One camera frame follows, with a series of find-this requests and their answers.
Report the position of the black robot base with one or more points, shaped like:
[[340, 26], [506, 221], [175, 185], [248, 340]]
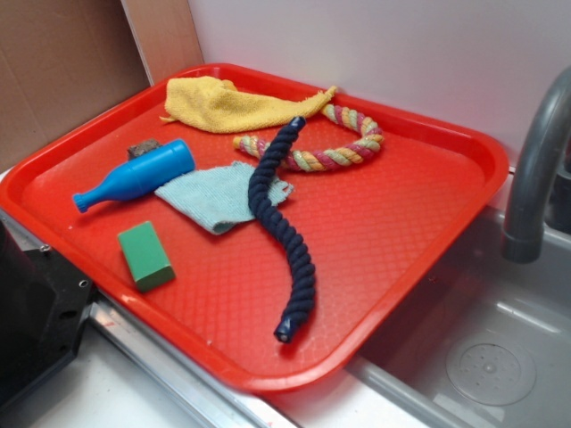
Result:
[[45, 302]]

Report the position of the light blue cloth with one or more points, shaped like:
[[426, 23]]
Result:
[[215, 199]]

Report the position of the red plastic tray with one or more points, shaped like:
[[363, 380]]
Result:
[[372, 231]]

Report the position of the blue plastic bottle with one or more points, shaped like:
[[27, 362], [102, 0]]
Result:
[[140, 176]]

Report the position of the yellow cloth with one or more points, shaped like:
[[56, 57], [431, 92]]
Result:
[[216, 106]]

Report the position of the green block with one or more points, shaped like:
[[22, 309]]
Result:
[[147, 260]]

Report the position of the small brown block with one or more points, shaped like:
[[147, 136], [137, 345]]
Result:
[[142, 148]]

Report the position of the grey sink basin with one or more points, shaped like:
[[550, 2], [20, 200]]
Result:
[[472, 289]]

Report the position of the grey faucet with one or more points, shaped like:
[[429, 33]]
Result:
[[540, 192]]

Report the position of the sink drain cover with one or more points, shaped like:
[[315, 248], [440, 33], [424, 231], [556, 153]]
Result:
[[490, 370]]

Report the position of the brown cardboard panel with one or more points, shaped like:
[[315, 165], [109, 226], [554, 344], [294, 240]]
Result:
[[65, 62]]

